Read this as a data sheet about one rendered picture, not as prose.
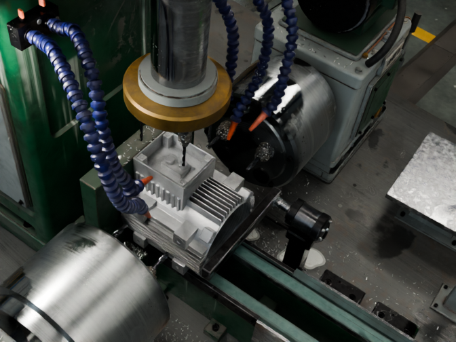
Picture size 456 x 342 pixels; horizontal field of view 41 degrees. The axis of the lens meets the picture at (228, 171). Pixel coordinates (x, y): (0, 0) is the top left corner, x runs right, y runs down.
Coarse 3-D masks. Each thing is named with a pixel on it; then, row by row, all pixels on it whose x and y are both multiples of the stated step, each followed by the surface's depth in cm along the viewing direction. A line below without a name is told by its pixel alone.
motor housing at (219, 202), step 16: (224, 176) 124; (144, 192) 119; (208, 192) 116; (224, 192) 116; (160, 208) 117; (192, 208) 115; (208, 208) 114; (224, 208) 114; (240, 208) 126; (128, 224) 123; (144, 224) 118; (160, 224) 116; (176, 224) 115; (208, 224) 114; (224, 224) 129; (160, 240) 119; (224, 240) 128; (176, 256) 119; (192, 256) 115; (208, 256) 125
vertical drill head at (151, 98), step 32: (160, 0) 86; (192, 0) 85; (160, 32) 90; (192, 32) 89; (160, 64) 94; (192, 64) 94; (128, 96) 98; (160, 96) 96; (192, 96) 96; (224, 96) 100; (160, 128) 97; (192, 128) 98
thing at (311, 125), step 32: (256, 96) 126; (288, 96) 128; (320, 96) 133; (224, 128) 132; (256, 128) 129; (288, 128) 125; (320, 128) 133; (224, 160) 141; (256, 160) 128; (288, 160) 129
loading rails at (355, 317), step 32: (160, 256) 128; (256, 256) 130; (192, 288) 128; (224, 288) 124; (256, 288) 133; (288, 288) 126; (320, 288) 125; (224, 320) 128; (256, 320) 120; (288, 320) 133; (320, 320) 125; (352, 320) 122; (384, 320) 121
